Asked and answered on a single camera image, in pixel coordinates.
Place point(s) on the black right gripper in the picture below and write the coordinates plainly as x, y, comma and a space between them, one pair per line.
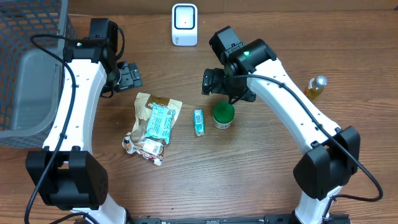
209, 82

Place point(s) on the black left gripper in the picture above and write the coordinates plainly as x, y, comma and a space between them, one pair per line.
132, 76

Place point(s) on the green lid jar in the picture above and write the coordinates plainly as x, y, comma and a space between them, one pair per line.
223, 114

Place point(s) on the teal tissue pack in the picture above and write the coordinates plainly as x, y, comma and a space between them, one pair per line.
199, 123

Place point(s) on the teal snack packet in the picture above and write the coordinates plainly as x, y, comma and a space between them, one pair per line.
160, 122

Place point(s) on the brown snack wrapper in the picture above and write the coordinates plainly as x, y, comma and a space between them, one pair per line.
135, 141

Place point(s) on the yellow dish soap bottle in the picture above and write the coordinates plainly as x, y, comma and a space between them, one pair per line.
315, 87

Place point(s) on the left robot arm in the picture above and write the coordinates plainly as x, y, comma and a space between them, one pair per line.
65, 173

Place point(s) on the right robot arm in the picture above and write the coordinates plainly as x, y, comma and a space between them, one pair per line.
329, 153

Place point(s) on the white barcode scanner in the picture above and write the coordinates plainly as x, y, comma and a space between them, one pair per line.
184, 24

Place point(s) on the grey plastic mesh basket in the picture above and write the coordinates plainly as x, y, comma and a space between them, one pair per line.
32, 32

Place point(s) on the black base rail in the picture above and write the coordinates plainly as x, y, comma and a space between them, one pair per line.
217, 221

